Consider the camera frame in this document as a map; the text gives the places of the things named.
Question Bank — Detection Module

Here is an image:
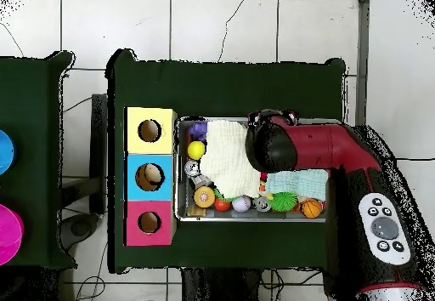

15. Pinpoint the cream waffle cloth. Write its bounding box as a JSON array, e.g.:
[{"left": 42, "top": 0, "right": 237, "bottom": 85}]
[{"left": 199, "top": 119, "right": 262, "bottom": 200}]

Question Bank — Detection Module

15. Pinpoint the silver mesh bin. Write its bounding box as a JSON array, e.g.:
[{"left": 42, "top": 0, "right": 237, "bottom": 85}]
[{"left": 173, "top": 116, "right": 342, "bottom": 223}]

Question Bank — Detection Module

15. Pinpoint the wooden box with three holes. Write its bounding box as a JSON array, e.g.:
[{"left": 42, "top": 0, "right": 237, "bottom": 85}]
[{"left": 123, "top": 105, "right": 178, "bottom": 247}]

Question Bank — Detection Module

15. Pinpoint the yellow plastic ball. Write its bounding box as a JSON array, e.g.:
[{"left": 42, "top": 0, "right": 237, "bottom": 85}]
[{"left": 187, "top": 139, "right": 207, "bottom": 161}]

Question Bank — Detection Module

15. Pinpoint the round silver tin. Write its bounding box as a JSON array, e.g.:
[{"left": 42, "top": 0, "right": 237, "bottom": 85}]
[{"left": 184, "top": 159, "right": 202, "bottom": 178}]

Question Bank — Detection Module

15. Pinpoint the purple plastic toy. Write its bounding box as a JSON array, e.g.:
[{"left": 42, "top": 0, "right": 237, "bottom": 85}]
[{"left": 187, "top": 121, "right": 209, "bottom": 142}]

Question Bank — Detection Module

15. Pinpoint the toy burger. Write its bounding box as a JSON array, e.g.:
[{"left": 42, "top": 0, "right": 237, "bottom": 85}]
[{"left": 193, "top": 185, "right": 216, "bottom": 209}]

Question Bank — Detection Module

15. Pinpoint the red toy tomato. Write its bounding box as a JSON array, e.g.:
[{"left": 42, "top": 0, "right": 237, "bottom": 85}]
[{"left": 213, "top": 197, "right": 233, "bottom": 213}]

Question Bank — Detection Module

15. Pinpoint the white toy baseball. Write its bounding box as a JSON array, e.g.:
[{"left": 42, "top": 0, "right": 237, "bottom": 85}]
[{"left": 231, "top": 195, "right": 252, "bottom": 213}]

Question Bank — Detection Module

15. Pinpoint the dark green table cloth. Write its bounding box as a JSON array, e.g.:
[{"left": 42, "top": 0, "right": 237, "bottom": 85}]
[
  {"left": 105, "top": 48, "right": 347, "bottom": 275},
  {"left": 0, "top": 50, "right": 77, "bottom": 270}
]

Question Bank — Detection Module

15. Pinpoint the green spiky ball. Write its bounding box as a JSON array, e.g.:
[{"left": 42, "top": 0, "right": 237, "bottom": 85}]
[{"left": 268, "top": 190, "right": 299, "bottom": 213}]

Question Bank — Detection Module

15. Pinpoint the mint waffle cloth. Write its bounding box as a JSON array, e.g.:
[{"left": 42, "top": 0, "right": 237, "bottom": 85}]
[{"left": 264, "top": 168, "right": 329, "bottom": 202}]

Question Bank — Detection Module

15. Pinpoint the orange toy basketball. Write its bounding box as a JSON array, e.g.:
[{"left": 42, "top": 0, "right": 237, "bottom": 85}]
[{"left": 301, "top": 197, "right": 323, "bottom": 219}]

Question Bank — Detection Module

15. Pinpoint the grey rounded floor base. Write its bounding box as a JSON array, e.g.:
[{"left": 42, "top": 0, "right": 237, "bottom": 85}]
[{"left": 59, "top": 212, "right": 100, "bottom": 252}]

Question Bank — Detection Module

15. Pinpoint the blue round bowl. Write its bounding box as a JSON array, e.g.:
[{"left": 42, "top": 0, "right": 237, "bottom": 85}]
[{"left": 0, "top": 129, "right": 17, "bottom": 176}]

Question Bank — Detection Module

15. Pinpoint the magenta round bowl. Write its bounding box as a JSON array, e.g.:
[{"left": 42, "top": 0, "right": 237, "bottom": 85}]
[{"left": 0, "top": 203, "right": 25, "bottom": 266}]

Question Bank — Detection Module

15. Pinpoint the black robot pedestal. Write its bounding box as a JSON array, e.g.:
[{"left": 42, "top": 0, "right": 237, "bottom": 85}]
[{"left": 181, "top": 267, "right": 263, "bottom": 301}]

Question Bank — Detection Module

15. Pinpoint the grey metal post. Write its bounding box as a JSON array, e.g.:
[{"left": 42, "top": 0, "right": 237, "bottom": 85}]
[{"left": 351, "top": 0, "right": 370, "bottom": 127}]

